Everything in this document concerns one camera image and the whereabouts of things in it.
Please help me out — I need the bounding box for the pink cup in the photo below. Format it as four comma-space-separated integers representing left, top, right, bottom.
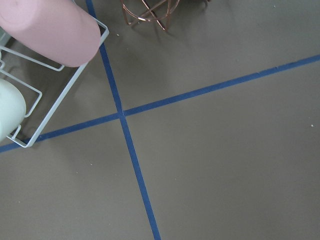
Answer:
0, 0, 101, 67

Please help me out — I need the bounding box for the white cup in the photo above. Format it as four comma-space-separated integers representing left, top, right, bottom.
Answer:
0, 79, 26, 141

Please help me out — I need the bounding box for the copper wire bottle rack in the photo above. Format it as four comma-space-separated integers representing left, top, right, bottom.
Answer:
120, 0, 183, 32

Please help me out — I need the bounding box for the white wire cup rack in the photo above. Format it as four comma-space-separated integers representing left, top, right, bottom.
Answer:
0, 0, 110, 149

